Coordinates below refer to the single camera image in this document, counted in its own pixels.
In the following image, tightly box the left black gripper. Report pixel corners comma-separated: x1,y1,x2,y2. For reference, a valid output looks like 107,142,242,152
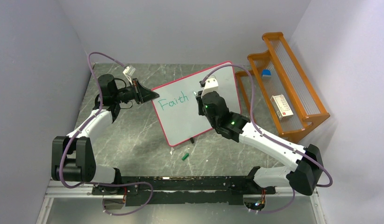
114,78,159,105

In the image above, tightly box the pink-framed whiteboard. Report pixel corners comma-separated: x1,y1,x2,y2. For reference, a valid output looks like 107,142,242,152
152,61,241,147

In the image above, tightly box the green marker cap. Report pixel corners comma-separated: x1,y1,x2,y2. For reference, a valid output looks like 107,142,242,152
181,153,189,161

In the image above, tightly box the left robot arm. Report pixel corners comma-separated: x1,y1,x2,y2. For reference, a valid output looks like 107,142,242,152
51,74,159,194

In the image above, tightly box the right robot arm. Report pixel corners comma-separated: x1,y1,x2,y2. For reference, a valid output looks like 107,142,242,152
195,91,324,196

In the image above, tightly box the blue eraser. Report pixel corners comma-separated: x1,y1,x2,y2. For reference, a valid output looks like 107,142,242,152
261,69,272,78

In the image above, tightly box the orange wooden tiered rack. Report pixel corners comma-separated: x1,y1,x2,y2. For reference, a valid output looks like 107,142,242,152
247,32,330,143

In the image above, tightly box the white red box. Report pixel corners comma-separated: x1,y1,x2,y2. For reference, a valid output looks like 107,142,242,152
270,94,294,120

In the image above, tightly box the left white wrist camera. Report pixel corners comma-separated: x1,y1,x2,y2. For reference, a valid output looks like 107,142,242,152
122,65,136,85

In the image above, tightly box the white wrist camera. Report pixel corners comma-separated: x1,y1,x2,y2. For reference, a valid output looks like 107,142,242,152
122,65,136,85
201,77,219,96

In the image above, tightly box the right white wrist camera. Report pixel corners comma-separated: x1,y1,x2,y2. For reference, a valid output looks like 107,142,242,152
201,77,219,96

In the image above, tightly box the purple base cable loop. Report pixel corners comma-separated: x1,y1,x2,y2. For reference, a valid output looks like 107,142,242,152
96,182,154,217

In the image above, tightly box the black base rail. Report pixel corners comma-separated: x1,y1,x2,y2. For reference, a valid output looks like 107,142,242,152
92,176,276,206

